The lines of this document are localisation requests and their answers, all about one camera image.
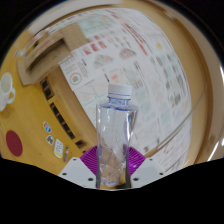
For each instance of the white printed card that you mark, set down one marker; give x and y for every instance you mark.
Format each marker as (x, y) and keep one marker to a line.
(58, 148)

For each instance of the flat round red coaster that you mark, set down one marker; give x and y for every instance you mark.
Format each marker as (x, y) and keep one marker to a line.
(14, 143)

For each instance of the brown cardboard box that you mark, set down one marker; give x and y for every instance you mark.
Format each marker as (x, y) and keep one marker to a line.
(66, 38)

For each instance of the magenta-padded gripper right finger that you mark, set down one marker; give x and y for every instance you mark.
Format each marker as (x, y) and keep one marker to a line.
(148, 170)

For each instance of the printed paper posters group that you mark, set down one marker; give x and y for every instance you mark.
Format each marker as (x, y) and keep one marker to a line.
(150, 83)

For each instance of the white ceramic mug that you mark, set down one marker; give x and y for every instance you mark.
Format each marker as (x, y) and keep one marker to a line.
(6, 88)

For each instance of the dark pen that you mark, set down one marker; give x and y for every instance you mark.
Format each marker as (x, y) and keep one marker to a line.
(66, 153)

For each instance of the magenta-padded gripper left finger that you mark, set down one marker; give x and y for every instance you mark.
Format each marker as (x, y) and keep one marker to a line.
(76, 171)

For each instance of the clear plastic water bottle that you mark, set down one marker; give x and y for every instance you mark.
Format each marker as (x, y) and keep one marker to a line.
(116, 133)

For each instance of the round dark picture sticker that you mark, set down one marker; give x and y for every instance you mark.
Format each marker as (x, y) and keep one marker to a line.
(50, 139)

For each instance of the round blue orange sticker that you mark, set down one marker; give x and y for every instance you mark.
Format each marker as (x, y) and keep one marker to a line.
(46, 126)

